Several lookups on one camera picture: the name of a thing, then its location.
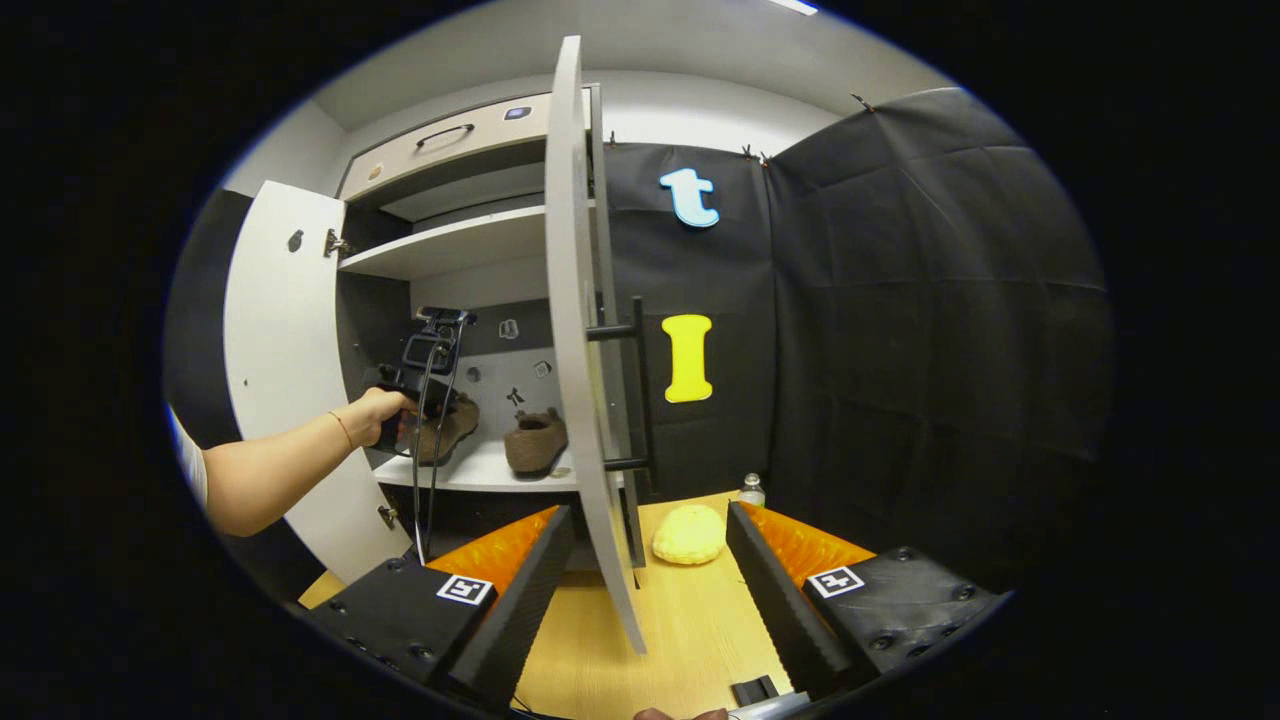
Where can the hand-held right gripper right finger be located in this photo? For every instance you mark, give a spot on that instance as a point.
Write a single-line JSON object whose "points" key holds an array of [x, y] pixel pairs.
{"points": [[775, 610]]}

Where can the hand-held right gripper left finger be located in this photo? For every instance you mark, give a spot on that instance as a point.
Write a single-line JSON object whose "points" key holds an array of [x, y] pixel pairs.
{"points": [[525, 600]]}

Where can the brown shoe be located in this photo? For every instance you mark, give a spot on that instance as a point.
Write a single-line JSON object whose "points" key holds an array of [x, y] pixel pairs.
{"points": [[535, 445], [460, 425]]}

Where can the white shoe cabinet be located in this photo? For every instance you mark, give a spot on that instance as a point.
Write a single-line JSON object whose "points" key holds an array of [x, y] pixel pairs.
{"points": [[450, 245]]}

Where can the white shoe cabinet door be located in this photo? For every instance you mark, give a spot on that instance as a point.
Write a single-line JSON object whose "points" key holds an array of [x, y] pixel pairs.
{"points": [[575, 300], [280, 330]]}

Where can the white cabinet drawer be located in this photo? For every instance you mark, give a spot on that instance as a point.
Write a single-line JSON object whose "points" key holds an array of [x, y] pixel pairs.
{"points": [[480, 135]]}

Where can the yellow rounded soft object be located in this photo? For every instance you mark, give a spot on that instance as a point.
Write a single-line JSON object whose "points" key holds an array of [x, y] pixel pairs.
{"points": [[690, 535]]}

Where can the clear plastic bottle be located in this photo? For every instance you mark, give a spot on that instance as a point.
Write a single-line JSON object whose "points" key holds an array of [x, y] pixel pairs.
{"points": [[751, 492]]}

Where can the black backdrop cloth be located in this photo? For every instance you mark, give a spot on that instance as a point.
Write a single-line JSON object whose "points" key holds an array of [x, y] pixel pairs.
{"points": [[900, 300]]}

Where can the long ceiling light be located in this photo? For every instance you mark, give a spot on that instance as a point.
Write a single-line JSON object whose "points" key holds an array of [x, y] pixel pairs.
{"points": [[793, 6]]}

